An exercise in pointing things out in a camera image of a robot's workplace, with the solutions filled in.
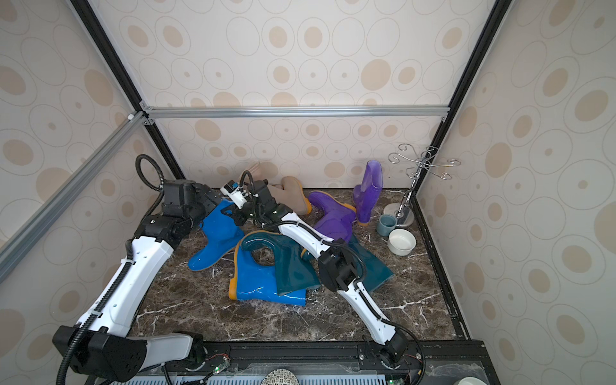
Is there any grey-green ceramic mug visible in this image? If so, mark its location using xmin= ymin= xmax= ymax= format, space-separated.
xmin=376 ymin=214 xmax=397 ymax=237

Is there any horizontal aluminium frame bar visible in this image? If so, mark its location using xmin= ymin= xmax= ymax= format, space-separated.
xmin=144 ymin=105 xmax=450 ymax=119

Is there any dark green rain boot right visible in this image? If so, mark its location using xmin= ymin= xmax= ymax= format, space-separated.
xmin=300 ymin=234 xmax=395 ymax=293

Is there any metal cup tree stand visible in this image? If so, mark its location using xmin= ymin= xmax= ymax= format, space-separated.
xmin=388 ymin=143 xmax=461 ymax=228

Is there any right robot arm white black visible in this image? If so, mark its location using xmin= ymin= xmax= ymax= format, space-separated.
xmin=220 ymin=179 xmax=426 ymax=384

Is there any right black frame post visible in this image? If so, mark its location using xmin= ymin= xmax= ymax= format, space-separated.
xmin=411 ymin=0 xmax=513 ymax=193

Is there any dark green rain boot left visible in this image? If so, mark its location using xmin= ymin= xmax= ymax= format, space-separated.
xmin=242 ymin=231 xmax=308 ymax=295

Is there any white ceramic bowl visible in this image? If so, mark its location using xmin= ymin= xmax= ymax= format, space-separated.
xmin=388 ymin=229 xmax=416 ymax=257

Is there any left diagonal aluminium bar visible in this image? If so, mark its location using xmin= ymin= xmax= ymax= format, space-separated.
xmin=1 ymin=112 xmax=145 ymax=281

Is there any dark green rain boot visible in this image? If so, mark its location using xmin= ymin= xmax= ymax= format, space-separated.
xmin=242 ymin=231 xmax=308 ymax=295
xmin=300 ymin=234 xmax=395 ymax=293

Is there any purple rain boot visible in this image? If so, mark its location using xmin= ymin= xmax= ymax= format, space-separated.
xmin=308 ymin=191 xmax=356 ymax=242
xmin=353 ymin=160 xmax=383 ymax=226

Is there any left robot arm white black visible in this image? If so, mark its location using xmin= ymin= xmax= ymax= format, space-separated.
xmin=52 ymin=154 xmax=221 ymax=384

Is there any left black frame post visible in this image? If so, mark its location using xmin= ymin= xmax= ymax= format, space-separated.
xmin=68 ymin=0 xmax=185 ymax=179

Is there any black frame post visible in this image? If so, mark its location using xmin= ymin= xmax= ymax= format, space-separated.
xmin=68 ymin=0 xmax=185 ymax=179
xmin=411 ymin=0 xmax=513 ymax=193

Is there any purple rain boot standing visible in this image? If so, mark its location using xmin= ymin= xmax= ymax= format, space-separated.
xmin=353 ymin=160 xmax=383 ymax=226

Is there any blue rain boot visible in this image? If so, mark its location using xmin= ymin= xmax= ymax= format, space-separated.
xmin=188 ymin=201 xmax=244 ymax=271
xmin=229 ymin=237 xmax=306 ymax=306

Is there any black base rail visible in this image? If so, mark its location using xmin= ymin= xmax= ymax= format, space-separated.
xmin=167 ymin=340 xmax=500 ymax=384

